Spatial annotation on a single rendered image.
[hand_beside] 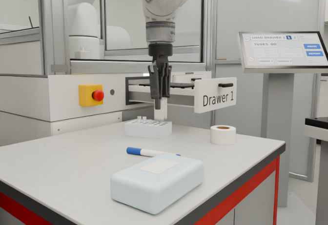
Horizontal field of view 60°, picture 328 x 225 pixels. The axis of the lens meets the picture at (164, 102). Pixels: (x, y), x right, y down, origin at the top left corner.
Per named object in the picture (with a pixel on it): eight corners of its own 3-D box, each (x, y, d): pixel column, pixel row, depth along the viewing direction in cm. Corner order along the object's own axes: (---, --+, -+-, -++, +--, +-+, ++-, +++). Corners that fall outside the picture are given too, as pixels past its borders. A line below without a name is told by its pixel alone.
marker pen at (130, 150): (181, 159, 65) (181, 153, 64) (178, 162, 63) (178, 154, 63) (129, 152, 70) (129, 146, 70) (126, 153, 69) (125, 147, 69)
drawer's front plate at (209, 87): (235, 104, 115) (236, 77, 114) (198, 113, 93) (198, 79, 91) (232, 104, 116) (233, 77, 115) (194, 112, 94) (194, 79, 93)
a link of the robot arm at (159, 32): (179, 25, 89) (179, 44, 89) (153, 27, 92) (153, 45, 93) (168, 21, 80) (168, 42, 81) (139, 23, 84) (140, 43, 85)
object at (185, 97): (230, 100, 115) (230, 85, 114) (196, 108, 95) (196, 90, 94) (154, 94, 140) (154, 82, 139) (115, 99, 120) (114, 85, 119)
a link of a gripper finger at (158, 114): (163, 98, 88) (162, 98, 87) (163, 120, 88) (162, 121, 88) (154, 97, 89) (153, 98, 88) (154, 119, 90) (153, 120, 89)
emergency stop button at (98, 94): (105, 101, 96) (105, 89, 95) (95, 102, 93) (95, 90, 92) (99, 100, 98) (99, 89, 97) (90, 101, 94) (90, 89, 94)
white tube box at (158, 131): (172, 133, 90) (172, 121, 90) (160, 139, 83) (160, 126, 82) (137, 130, 95) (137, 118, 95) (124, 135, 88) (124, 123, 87)
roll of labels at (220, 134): (228, 137, 84) (229, 124, 84) (239, 144, 78) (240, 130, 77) (206, 139, 83) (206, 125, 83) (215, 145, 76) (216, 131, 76)
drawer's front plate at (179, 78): (206, 93, 160) (206, 74, 158) (175, 98, 137) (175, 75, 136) (203, 93, 161) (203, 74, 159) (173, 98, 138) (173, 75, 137)
